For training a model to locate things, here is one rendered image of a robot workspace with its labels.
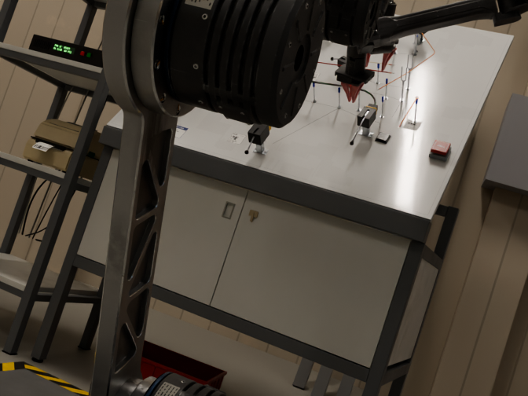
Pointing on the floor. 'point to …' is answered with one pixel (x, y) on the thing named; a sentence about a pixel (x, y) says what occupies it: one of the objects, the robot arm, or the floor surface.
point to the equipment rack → (16, 56)
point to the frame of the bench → (419, 250)
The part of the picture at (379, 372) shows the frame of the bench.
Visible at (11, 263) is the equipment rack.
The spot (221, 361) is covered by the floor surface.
